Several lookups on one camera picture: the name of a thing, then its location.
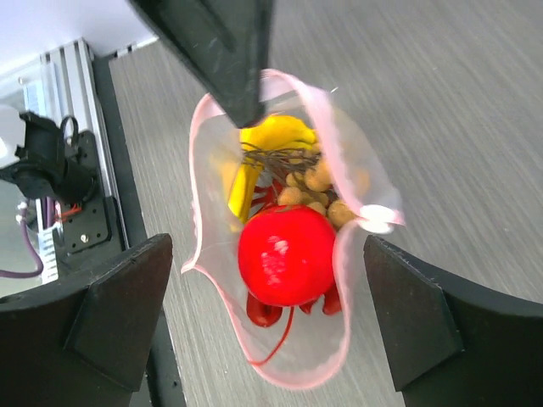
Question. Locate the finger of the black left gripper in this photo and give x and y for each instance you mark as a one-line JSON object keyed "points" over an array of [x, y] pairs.
{"points": [[225, 44]]}

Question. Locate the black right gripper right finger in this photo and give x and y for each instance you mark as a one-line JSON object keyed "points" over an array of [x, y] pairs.
{"points": [[450, 341]]}

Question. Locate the white slotted cable duct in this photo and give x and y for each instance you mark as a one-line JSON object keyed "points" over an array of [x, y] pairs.
{"points": [[35, 101]]}

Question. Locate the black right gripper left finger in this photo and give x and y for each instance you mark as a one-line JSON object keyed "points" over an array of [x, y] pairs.
{"points": [[32, 326]]}

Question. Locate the yellow banana bunch toy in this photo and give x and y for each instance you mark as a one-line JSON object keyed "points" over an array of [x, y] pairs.
{"points": [[266, 149]]}

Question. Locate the brown longan bunch toy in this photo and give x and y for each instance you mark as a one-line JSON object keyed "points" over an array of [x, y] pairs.
{"points": [[309, 183]]}

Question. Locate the clear pink zip top bag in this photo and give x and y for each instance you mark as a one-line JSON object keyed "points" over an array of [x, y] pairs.
{"points": [[318, 343]]}

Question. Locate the red chili pepper toy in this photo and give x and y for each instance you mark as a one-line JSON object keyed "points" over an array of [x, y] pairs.
{"points": [[263, 315]]}

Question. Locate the aluminium frame rail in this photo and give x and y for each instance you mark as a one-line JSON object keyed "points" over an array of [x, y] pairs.
{"points": [[71, 83]]}

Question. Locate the red tomato toy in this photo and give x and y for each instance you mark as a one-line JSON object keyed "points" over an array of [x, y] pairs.
{"points": [[285, 255]]}

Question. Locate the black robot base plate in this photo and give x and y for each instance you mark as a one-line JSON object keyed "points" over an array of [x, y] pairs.
{"points": [[123, 212]]}

